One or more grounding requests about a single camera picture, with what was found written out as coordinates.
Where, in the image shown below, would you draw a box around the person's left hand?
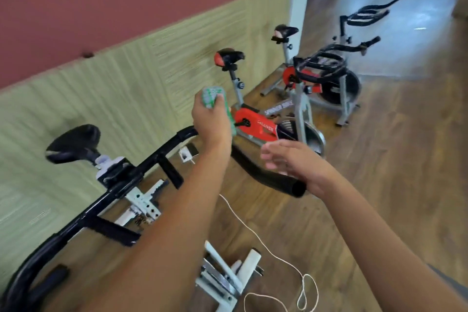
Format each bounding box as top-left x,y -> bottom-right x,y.
192,87 -> 236,156

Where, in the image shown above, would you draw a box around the person's right hand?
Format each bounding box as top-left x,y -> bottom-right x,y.
259,140 -> 341,199

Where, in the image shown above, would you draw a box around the green checkered cleaning cloth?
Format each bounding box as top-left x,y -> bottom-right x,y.
202,86 -> 236,137

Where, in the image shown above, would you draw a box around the black handlebars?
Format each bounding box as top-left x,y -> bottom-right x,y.
0,125 -> 308,312

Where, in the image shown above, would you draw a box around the person's right forearm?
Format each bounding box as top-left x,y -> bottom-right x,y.
322,176 -> 468,312

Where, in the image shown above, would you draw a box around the person's left forearm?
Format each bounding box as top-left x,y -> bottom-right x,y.
80,143 -> 231,312

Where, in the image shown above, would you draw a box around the red and grey spin bike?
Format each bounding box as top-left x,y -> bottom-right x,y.
261,0 -> 405,128
214,36 -> 381,157

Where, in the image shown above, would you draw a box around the white power socket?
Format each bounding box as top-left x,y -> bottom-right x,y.
179,146 -> 197,164

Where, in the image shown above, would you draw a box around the thin white cable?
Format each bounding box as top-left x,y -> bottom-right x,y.
219,193 -> 320,312

